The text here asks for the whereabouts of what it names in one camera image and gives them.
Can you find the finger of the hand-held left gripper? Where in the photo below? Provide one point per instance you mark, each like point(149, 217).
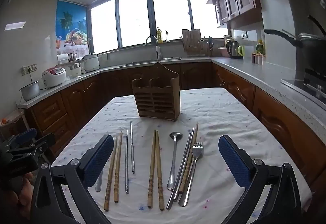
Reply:
point(25, 136)
point(38, 145)

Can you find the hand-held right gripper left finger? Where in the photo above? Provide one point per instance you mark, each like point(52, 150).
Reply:
point(99, 160)

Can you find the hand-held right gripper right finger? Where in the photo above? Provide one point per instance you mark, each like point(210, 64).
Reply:
point(234, 160)

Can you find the wooden chopstick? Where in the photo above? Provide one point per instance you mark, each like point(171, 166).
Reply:
point(110, 180)
point(117, 175)
point(159, 175)
point(152, 175)
point(195, 135)

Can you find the steel chopstick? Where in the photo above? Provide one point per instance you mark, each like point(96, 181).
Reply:
point(126, 163)
point(185, 163)
point(132, 147)
point(179, 171)

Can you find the steel fork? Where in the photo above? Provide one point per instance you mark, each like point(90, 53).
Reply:
point(196, 152)

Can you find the steel ladle spoon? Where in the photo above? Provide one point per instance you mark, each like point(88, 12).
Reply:
point(173, 163)

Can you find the wooden utensil holder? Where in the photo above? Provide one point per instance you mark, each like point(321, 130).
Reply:
point(155, 101)

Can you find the metal inner pot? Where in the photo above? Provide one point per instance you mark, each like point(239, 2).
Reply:
point(30, 91)

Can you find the white floral tablecloth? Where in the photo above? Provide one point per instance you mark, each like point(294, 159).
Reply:
point(216, 112)

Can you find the red and white rice cooker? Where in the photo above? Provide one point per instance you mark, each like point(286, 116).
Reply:
point(53, 77)

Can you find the wooden lower cabinets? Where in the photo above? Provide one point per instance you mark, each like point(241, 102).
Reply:
point(84, 96)

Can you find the white box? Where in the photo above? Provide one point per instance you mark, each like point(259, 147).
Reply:
point(62, 58)

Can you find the grey kitchen countertop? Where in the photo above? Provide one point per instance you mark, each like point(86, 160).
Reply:
point(262, 73)

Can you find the spice jar set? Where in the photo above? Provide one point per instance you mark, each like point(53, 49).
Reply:
point(256, 59)

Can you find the gas stove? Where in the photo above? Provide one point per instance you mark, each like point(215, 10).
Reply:
point(310, 84)

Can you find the green cup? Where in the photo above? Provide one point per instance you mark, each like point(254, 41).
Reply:
point(241, 51)

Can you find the pink container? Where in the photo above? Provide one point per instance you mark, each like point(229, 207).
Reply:
point(222, 51)

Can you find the steel electric kettle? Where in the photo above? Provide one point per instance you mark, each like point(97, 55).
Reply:
point(232, 48)

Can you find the yellow cooking oil bottle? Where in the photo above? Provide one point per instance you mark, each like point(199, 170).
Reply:
point(260, 47)

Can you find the chrome sink faucet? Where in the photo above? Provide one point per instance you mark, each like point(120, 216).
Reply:
point(157, 48)

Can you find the black wok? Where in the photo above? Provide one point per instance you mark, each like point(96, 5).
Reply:
point(313, 48)

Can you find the yellow dish soap bottle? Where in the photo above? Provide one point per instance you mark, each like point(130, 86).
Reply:
point(159, 35)

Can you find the clear pump dispenser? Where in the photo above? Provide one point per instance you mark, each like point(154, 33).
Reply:
point(167, 37)

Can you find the kitchen window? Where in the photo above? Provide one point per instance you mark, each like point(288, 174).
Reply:
point(168, 15)

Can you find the wall outlet with plug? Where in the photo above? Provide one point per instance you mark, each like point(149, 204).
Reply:
point(29, 68)

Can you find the fruit wall poster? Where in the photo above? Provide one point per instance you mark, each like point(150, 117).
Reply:
point(72, 25)

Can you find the white wall outlet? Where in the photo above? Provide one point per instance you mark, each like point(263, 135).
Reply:
point(244, 35)

